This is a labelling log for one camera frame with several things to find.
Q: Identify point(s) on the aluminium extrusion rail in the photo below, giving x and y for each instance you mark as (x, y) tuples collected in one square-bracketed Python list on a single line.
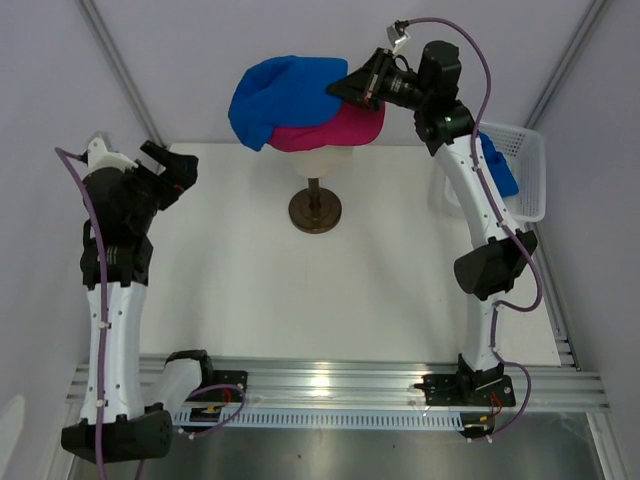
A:
[(369, 385)]

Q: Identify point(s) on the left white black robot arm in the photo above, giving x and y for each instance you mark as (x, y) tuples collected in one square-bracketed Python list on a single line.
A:
[(119, 421)]

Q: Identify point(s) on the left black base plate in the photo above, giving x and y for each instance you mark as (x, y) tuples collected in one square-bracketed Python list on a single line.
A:
[(228, 383)]

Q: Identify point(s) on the right corner aluminium profile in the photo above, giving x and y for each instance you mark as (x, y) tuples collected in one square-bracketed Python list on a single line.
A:
[(570, 54)]

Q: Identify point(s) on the cream mannequin head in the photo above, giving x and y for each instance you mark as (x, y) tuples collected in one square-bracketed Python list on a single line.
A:
[(318, 163)]

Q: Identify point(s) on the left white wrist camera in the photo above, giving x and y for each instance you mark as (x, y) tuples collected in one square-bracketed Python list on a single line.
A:
[(101, 155)]

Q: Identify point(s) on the white perforated plastic basket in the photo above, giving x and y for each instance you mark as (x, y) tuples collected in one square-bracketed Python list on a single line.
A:
[(524, 150)]

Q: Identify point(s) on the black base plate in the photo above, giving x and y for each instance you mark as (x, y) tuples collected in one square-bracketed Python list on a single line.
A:
[(228, 383), (457, 390)]

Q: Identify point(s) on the corner aluminium profile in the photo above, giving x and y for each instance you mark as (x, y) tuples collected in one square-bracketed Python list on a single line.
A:
[(570, 54), (119, 68)]

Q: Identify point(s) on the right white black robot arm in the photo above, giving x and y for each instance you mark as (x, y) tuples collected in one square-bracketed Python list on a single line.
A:
[(500, 250)]

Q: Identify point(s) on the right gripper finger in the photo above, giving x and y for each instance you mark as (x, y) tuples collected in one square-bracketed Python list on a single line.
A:
[(353, 89), (374, 64)]

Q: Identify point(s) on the blue baseball cap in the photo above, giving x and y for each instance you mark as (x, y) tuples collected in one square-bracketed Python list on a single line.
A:
[(498, 167), (287, 91)]

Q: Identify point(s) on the left corner aluminium profile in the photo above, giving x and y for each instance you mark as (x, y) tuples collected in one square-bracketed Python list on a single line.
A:
[(119, 68)]

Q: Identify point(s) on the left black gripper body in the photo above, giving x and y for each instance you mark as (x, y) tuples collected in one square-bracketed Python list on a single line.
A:
[(152, 191)]

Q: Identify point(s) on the white slotted cable duct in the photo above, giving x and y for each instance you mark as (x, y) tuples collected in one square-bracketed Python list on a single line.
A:
[(298, 418)]

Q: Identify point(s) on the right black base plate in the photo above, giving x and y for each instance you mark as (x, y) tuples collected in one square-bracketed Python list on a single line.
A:
[(457, 390)]

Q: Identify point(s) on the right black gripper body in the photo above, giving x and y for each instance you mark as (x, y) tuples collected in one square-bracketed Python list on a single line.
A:
[(396, 86)]

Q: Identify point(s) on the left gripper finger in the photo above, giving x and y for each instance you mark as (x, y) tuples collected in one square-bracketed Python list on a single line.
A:
[(181, 171), (168, 161)]

